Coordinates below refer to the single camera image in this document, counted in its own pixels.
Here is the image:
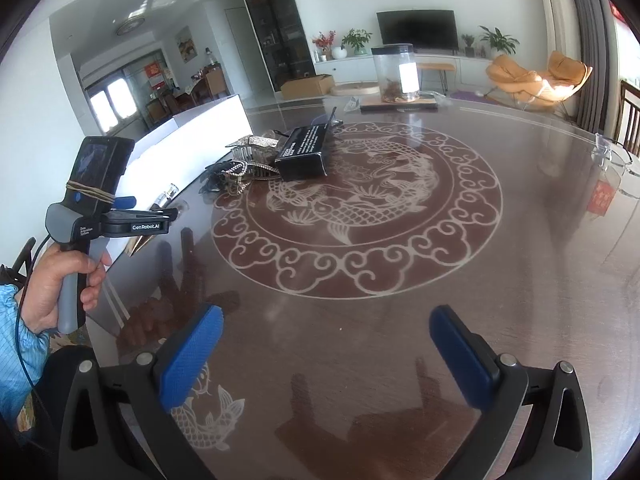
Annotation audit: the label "black feather hair clip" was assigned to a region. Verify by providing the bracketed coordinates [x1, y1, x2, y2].
[200, 159, 242, 194]

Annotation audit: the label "gold pearl claw clip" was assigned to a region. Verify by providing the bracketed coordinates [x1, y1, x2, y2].
[220, 159, 281, 196]

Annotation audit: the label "rhinestone bow hair clip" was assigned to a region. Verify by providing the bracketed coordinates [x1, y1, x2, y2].
[228, 130, 288, 153]

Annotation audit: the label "black odor bar box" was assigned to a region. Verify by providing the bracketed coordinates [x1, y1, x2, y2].
[274, 122, 331, 181]

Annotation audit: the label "blue sleeve forearm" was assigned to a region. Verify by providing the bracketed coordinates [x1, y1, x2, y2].
[0, 285, 49, 426]

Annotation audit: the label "person's left hand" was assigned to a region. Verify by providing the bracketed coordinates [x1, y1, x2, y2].
[15, 244, 112, 335]

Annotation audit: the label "white storage box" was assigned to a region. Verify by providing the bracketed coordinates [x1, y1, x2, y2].
[116, 96, 252, 210]

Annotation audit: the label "cardboard box on floor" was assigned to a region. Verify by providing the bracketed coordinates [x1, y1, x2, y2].
[280, 74, 335, 100]

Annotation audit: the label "wooden tray under jar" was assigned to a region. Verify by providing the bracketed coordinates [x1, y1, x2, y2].
[359, 96, 438, 113]

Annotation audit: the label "clear glasses at table edge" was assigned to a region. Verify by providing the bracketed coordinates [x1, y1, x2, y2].
[590, 133, 639, 179]

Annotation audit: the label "wooden dining chair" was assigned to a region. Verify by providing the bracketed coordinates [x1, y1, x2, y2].
[614, 80, 640, 156]

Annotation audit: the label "white tv cabinet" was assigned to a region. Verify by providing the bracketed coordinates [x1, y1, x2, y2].
[314, 52, 497, 89]

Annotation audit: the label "orange lounge chair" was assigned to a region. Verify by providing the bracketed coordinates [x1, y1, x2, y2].
[486, 51, 592, 107]

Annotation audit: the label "black television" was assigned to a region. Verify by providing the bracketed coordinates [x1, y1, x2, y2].
[376, 10, 459, 51]

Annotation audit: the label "blue frame eyeglasses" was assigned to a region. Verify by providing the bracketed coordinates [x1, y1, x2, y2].
[311, 107, 344, 129]

